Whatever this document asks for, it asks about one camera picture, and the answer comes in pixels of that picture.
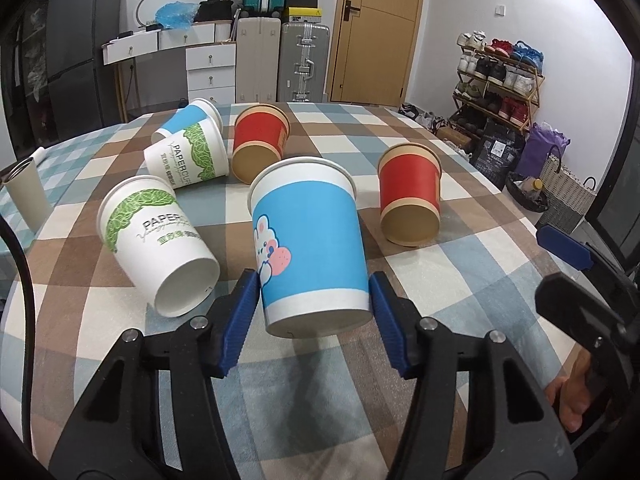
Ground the blue bunny paper cup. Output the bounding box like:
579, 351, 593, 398
247, 156, 372, 339

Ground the red paper cup right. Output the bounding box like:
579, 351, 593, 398
378, 142, 442, 247

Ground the red paper cup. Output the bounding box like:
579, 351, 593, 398
231, 103, 290, 184
378, 142, 442, 247

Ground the white green paper cup near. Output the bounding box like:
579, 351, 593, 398
96, 174, 220, 318

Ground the white green paper cup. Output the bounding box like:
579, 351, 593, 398
143, 119, 230, 190
96, 174, 220, 318

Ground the white green paper cup far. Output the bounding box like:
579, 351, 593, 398
143, 119, 230, 190

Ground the red paper cup left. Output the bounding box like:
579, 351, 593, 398
231, 103, 290, 184

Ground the blue white paper cup far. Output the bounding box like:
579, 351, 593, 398
151, 98, 222, 144

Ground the right hand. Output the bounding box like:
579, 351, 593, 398
544, 349, 592, 434

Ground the woven basket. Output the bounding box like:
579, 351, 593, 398
536, 145, 597, 235

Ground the purple bag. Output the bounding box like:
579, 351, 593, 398
514, 122, 570, 178

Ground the black printed bag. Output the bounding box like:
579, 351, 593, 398
471, 119, 525, 190

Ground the wooden shoe rack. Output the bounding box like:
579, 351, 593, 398
451, 30, 546, 138

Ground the beige steel tumbler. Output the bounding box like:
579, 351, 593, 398
1, 157, 52, 233

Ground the wooden door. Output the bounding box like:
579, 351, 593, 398
328, 0, 423, 106

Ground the silver suitcase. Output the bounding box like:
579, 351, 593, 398
278, 22, 331, 103

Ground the beige suitcase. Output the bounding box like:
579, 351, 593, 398
235, 18, 281, 103

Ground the white drawer desk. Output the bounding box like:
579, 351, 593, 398
102, 20, 236, 117

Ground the blue plastic bag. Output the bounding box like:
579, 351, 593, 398
155, 1, 200, 29

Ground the black refrigerator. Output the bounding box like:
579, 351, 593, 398
46, 0, 120, 141

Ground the black cable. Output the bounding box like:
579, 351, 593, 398
0, 216, 37, 449

